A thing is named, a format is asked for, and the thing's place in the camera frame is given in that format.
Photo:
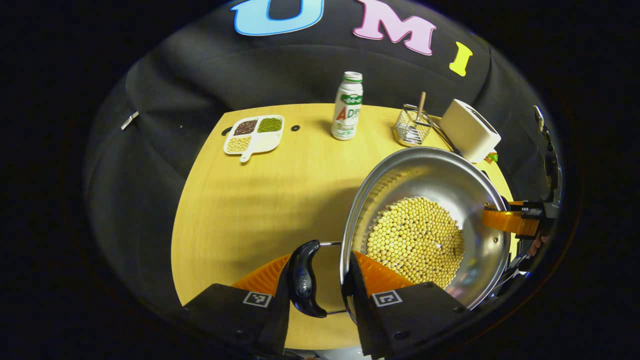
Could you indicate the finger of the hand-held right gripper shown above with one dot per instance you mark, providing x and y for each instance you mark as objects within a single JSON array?
[
  {"x": 515, "y": 203},
  {"x": 505, "y": 221}
]

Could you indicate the small white clip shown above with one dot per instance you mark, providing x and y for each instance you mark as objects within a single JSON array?
[{"x": 129, "y": 120}]

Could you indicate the wooden stick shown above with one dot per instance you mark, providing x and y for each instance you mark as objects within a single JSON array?
[{"x": 421, "y": 105}]

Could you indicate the pile of yellow soybeans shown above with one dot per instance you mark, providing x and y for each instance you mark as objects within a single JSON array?
[{"x": 415, "y": 240}]

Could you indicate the square glass cup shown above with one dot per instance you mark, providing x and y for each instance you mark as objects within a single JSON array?
[{"x": 410, "y": 135}]

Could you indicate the sandwich with green lettuce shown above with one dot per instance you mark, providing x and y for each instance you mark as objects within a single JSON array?
[{"x": 492, "y": 157}]

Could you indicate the heap of dark red beans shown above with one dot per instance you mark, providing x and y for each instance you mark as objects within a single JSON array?
[{"x": 245, "y": 127}]

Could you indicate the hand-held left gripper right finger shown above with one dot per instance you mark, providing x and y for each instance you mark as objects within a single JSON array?
[{"x": 357, "y": 305}]

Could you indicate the heap of green beans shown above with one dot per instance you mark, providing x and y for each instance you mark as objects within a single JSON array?
[{"x": 269, "y": 124}]

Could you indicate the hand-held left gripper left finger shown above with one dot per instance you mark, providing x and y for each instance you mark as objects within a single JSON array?
[{"x": 281, "y": 320}]

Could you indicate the small heap of pale beans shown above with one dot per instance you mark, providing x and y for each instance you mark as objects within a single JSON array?
[{"x": 238, "y": 144}]

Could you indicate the white divided plate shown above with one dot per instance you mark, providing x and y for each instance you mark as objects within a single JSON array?
[{"x": 265, "y": 142}]

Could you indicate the white bottle with green label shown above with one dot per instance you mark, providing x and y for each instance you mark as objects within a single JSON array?
[{"x": 346, "y": 120}]

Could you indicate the white toaster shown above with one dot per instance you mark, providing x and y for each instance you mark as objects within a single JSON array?
[{"x": 465, "y": 132}]

